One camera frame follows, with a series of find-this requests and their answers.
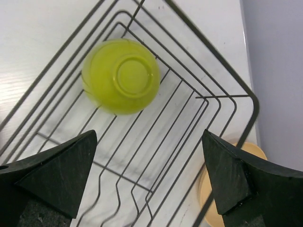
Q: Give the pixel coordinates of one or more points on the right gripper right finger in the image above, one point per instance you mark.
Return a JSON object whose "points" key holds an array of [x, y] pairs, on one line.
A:
{"points": [[250, 191]]}

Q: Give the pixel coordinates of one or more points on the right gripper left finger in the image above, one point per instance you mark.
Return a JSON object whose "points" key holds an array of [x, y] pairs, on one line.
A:
{"points": [[46, 189]]}

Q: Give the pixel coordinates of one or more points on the yellow plastic plate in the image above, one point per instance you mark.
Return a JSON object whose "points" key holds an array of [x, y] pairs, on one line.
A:
{"points": [[212, 217]]}

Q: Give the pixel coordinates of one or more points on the lime green bowl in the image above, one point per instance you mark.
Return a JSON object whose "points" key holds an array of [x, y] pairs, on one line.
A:
{"points": [[121, 76]]}

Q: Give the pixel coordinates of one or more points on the dark wire dish rack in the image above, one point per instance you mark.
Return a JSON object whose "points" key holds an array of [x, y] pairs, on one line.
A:
{"points": [[147, 165]]}

